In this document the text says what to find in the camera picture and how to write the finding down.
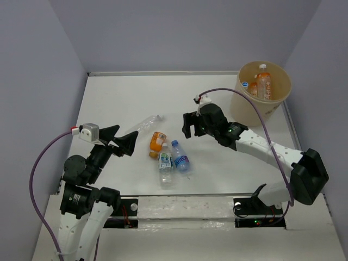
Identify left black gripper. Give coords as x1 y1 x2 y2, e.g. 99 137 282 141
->
87 123 139 182

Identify blue cap water bottle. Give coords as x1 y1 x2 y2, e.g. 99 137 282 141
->
171 140 191 173

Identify green label water bottle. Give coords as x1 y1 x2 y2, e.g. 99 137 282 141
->
158 143 173 189

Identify clear bottle white cap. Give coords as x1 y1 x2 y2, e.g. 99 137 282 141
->
241 82 252 94

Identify orange tea bottle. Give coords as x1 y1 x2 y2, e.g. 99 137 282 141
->
248 82 258 97
256 64 272 101

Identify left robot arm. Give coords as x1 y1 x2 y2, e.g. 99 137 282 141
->
58 123 139 260

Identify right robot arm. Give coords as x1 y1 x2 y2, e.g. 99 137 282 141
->
182 103 329 213

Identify beige plastic bin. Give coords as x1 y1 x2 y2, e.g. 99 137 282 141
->
230 61 291 127

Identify clear crushed bottle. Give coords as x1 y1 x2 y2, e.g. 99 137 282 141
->
125 115 165 141

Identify orange juice bottle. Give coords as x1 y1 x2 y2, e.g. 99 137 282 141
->
149 132 167 158

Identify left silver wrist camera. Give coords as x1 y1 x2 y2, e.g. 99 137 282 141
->
79 123 100 144

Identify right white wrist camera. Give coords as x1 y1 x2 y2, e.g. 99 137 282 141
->
194 94 212 116

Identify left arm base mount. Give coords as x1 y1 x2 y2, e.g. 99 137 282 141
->
103 197 139 229

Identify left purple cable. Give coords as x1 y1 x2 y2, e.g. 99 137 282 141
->
29 126 79 259

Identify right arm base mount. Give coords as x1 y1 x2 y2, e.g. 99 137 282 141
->
232 197 286 228

